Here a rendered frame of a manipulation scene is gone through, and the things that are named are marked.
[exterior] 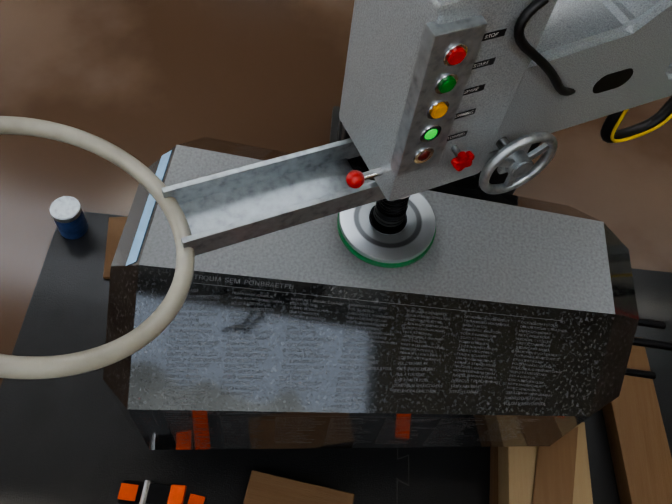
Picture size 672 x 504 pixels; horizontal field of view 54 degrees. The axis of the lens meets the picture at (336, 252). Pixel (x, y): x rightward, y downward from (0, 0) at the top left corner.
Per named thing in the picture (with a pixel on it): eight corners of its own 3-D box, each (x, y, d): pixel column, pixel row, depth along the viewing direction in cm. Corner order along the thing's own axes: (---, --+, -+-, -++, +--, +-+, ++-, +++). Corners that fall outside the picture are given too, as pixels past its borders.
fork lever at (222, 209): (478, 105, 140) (485, 87, 136) (526, 172, 132) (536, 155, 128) (158, 189, 119) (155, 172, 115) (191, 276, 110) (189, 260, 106)
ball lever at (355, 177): (381, 168, 116) (383, 156, 113) (389, 182, 115) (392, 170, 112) (341, 180, 114) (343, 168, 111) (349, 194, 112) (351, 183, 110)
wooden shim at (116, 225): (109, 219, 240) (108, 217, 239) (137, 218, 241) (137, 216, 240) (103, 279, 227) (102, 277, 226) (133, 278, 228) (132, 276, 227)
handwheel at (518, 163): (513, 145, 126) (541, 88, 114) (542, 185, 122) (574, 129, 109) (446, 166, 122) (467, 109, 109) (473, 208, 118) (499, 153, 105)
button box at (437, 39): (431, 152, 110) (478, 9, 85) (439, 164, 108) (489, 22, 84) (389, 164, 107) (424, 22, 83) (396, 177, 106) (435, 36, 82)
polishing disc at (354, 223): (443, 260, 141) (444, 257, 140) (345, 266, 138) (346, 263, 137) (424, 181, 152) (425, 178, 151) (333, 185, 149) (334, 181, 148)
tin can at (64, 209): (53, 230, 235) (43, 209, 224) (73, 212, 240) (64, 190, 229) (74, 244, 233) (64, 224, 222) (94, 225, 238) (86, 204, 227)
